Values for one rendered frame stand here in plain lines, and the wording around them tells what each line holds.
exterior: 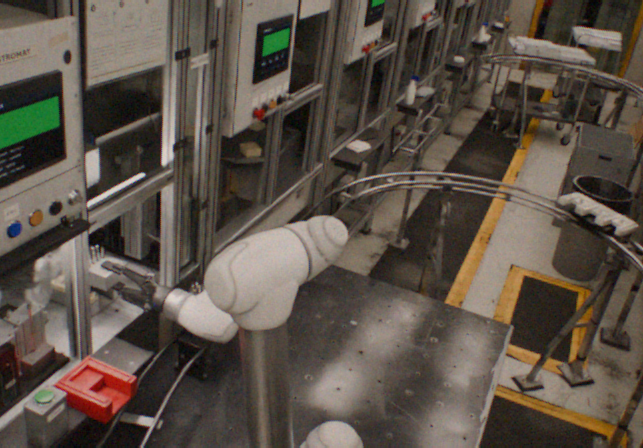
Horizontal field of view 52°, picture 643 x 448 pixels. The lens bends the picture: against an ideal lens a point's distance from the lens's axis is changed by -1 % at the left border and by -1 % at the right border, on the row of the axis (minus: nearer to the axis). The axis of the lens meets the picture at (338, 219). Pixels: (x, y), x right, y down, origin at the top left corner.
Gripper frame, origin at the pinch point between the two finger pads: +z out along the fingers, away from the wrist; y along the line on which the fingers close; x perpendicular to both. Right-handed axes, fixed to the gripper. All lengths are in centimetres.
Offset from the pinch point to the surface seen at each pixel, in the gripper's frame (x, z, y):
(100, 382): 29.1, -20.1, -8.2
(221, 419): 2, -43, -32
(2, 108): 44, -7, 67
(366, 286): -91, -56, -31
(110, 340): 12.0, -9.6, -11.8
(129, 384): 27.6, -27.8, -5.5
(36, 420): 51, -20, -2
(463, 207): -334, -63, -98
